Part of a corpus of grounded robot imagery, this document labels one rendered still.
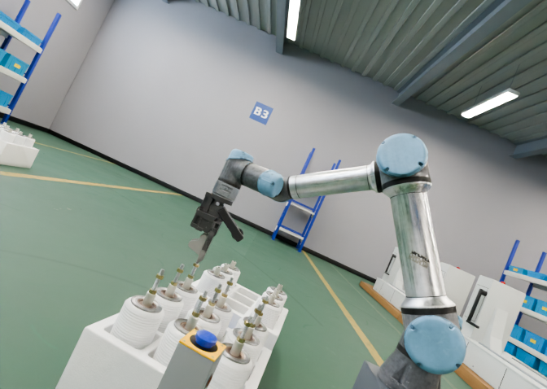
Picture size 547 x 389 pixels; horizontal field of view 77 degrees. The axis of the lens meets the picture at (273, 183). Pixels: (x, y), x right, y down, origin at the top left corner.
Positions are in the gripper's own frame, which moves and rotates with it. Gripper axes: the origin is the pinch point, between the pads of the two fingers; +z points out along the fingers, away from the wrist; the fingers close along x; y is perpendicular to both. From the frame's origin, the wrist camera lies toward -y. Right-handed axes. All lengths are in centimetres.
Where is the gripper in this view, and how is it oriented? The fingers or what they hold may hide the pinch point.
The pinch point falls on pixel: (201, 260)
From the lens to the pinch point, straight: 108.9
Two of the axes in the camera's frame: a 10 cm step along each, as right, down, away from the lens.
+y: -9.1, -4.2, -0.7
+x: 0.9, -0.3, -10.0
